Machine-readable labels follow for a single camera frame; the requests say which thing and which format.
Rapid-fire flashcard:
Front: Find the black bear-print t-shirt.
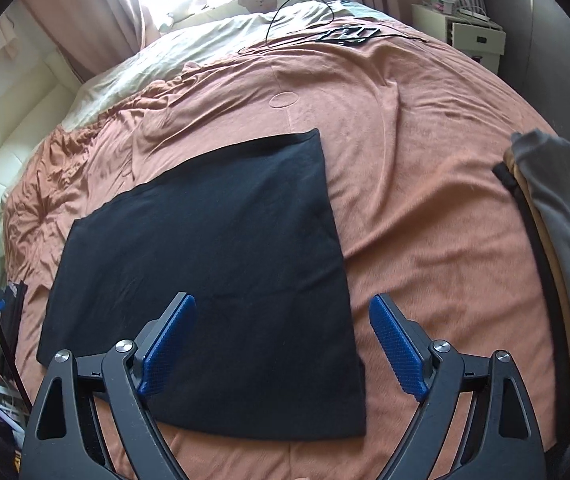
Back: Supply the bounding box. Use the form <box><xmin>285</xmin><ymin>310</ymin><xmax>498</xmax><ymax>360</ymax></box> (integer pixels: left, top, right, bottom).
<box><xmin>36</xmin><ymin>130</ymin><xmax>366</xmax><ymax>441</ymax></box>

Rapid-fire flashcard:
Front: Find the cream padded headboard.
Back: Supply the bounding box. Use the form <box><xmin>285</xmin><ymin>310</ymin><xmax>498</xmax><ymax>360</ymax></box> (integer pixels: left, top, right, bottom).
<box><xmin>0</xmin><ymin>50</ymin><xmax>80</xmax><ymax>284</ymax></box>

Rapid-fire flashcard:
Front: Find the orange-brown bed blanket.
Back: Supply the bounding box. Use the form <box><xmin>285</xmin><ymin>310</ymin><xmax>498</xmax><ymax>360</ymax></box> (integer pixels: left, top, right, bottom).
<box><xmin>4</xmin><ymin>22</ymin><xmax>556</xmax><ymax>479</ymax></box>

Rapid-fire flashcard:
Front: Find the left pink curtain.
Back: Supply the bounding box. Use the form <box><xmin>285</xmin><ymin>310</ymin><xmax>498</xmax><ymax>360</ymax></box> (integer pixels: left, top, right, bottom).
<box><xmin>21</xmin><ymin>0</ymin><xmax>160</xmax><ymax>81</ymax></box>

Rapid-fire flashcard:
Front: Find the dark grey wardrobe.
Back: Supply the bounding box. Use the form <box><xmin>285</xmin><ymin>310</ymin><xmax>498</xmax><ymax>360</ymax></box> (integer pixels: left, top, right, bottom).
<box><xmin>484</xmin><ymin>0</ymin><xmax>570</xmax><ymax>141</ymax></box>

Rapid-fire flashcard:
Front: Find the white bedside drawer cabinet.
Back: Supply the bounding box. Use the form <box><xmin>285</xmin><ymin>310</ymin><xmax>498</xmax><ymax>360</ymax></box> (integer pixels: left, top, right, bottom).
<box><xmin>412</xmin><ymin>4</ymin><xmax>506</xmax><ymax>75</ymax></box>

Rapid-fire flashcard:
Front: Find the cream bed sheet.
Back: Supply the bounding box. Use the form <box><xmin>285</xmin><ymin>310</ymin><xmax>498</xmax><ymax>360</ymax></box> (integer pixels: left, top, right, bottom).
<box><xmin>61</xmin><ymin>0</ymin><xmax>390</xmax><ymax>132</ymax></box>

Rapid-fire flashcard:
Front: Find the white power strip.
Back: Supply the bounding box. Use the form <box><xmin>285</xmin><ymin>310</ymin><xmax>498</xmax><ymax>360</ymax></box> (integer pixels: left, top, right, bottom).
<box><xmin>457</xmin><ymin>6</ymin><xmax>491</xmax><ymax>22</ymax></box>

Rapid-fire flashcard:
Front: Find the black cable on bed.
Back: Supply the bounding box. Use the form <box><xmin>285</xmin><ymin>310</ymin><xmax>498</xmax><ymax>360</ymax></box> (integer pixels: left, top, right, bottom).
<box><xmin>236</xmin><ymin>0</ymin><xmax>429</xmax><ymax>57</ymax></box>

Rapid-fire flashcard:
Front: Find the black rectangular frame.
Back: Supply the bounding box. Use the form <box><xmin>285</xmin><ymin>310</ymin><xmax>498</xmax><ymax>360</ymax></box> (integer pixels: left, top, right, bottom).
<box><xmin>315</xmin><ymin>26</ymin><xmax>380</xmax><ymax>47</ymax></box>

